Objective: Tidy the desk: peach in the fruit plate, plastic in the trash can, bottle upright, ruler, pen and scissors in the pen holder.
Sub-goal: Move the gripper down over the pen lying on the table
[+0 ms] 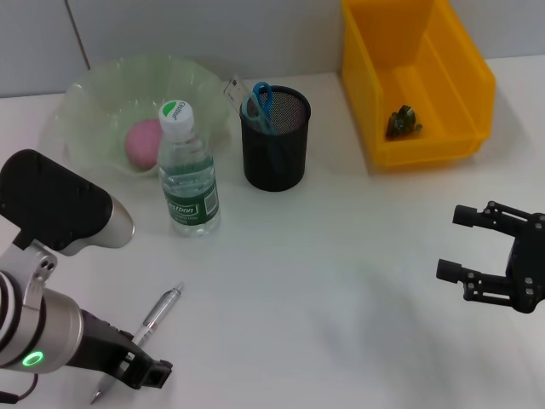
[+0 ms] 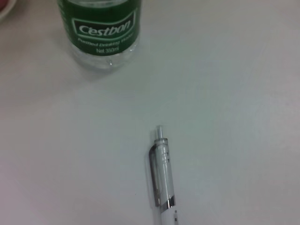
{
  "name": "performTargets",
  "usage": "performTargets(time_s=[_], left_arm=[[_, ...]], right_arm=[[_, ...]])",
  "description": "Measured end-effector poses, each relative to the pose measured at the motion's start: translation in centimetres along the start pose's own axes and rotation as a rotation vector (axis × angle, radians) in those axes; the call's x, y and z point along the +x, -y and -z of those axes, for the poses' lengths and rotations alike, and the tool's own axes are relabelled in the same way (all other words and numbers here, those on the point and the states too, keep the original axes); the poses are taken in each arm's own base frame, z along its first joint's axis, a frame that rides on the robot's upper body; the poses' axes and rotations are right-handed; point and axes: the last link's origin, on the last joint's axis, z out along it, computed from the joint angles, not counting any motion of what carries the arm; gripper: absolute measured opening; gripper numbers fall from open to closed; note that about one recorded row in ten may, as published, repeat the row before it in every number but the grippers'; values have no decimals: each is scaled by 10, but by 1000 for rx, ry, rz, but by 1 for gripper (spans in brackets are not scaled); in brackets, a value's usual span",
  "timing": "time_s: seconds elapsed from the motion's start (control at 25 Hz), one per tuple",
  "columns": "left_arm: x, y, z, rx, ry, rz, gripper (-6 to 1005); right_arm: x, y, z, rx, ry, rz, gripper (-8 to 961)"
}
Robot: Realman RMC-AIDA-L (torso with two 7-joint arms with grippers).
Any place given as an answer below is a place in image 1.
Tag thin black cable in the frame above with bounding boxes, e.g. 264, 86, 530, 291
0, 373, 42, 404

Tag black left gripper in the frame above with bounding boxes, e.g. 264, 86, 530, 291
63, 308, 175, 390

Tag silver retractable pen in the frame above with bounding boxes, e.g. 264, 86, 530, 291
89, 280, 186, 405

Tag pink toy peach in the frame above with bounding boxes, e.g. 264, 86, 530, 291
124, 118, 164, 171

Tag transparent plastic ruler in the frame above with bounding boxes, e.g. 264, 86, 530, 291
223, 74, 253, 114

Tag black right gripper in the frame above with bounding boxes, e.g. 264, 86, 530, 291
435, 200, 545, 315

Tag black mesh pen holder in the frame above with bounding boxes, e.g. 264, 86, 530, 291
238, 84, 312, 193

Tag yellow plastic storage bin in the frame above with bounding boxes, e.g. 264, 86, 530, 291
340, 0, 497, 167

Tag clear green-label water bottle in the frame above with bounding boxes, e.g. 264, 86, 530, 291
157, 100, 221, 237

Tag blue and teal scissors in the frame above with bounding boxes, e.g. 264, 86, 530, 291
241, 81, 284, 171

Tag translucent green fruit plate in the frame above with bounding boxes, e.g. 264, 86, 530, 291
54, 53, 231, 179

